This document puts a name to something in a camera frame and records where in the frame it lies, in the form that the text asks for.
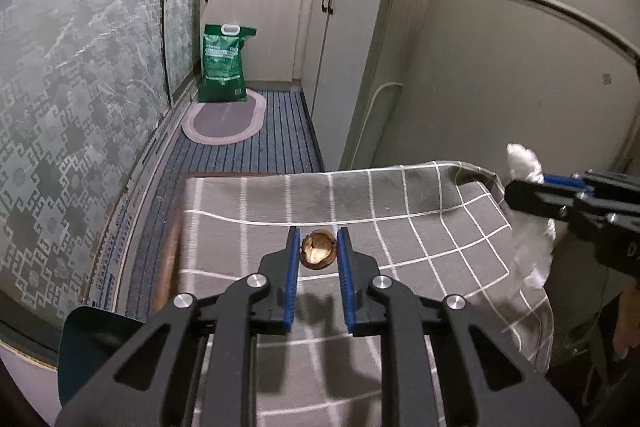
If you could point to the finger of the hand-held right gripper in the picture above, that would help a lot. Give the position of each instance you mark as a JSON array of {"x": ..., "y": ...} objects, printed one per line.
[
  {"x": 565, "y": 180},
  {"x": 535, "y": 197}
]

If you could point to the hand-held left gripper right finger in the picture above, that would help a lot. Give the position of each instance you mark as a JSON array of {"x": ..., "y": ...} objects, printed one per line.
[{"x": 346, "y": 277}]

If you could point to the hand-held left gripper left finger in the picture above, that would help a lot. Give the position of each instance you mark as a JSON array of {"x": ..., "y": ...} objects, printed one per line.
[{"x": 291, "y": 277}]

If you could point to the brown walnut shell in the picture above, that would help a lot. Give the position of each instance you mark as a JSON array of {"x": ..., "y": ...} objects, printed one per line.
[{"x": 316, "y": 251}]

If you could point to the white tissue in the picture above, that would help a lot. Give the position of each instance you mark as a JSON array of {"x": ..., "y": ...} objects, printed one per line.
[{"x": 535, "y": 242}]

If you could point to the person's right hand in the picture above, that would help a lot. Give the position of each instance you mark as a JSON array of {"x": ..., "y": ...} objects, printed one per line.
[{"x": 629, "y": 322}]

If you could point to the grey checked tablecloth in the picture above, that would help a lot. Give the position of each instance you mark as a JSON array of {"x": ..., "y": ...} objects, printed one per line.
[{"x": 410, "y": 207}]

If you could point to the white refrigerator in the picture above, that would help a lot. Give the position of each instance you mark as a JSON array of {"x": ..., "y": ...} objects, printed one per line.
[{"x": 500, "y": 82}]

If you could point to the low wooden table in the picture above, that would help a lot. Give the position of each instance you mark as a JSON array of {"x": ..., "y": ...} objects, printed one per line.
[{"x": 165, "y": 267}]

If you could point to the blue striped floor mat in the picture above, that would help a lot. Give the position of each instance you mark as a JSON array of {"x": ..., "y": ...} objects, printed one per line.
[{"x": 280, "y": 147}]

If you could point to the oval purple floor mat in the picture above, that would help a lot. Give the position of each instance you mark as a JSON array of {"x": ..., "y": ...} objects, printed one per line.
[{"x": 225, "y": 122}]

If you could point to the white kitchen counter cabinet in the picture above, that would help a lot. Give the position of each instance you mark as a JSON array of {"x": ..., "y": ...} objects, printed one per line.
[{"x": 270, "y": 32}]

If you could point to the patterned glass sliding door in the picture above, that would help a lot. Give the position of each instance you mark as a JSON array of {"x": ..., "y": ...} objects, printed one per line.
[
  {"x": 75, "y": 107},
  {"x": 185, "y": 7}
]

